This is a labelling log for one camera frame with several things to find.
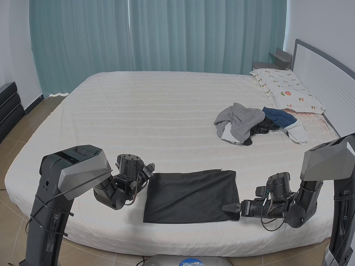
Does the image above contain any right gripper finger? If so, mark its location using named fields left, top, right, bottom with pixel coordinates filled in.
left=223, top=202, right=242, bottom=213

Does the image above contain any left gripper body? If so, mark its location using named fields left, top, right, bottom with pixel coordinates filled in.
left=140, top=164, right=155, bottom=181

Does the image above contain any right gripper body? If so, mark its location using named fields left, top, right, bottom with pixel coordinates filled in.
left=240, top=200, right=263, bottom=219

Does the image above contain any black T-shirt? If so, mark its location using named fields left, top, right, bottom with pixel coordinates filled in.
left=143, top=170, right=240, bottom=224

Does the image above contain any bed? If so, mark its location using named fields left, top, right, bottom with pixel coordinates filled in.
left=5, top=39, right=355, bottom=257

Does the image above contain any pile of clothes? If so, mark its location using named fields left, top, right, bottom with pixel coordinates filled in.
left=214, top=102, right=309, bottom=146

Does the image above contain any white printed pillow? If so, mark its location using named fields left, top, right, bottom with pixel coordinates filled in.
left=249, top=68, right=325, bottom=114

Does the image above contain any black chest of drawers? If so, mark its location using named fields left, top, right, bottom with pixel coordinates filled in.
left=0, top=82, right=25, bottom=143

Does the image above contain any blue-green curtain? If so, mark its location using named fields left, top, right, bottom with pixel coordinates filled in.
left=129, top=0, right=289, bottom=75
left=29, top=0, right=134, bottom=96

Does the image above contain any grey bedside table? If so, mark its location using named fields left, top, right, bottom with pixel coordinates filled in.
left=252, top=48, right=292, bottom=71

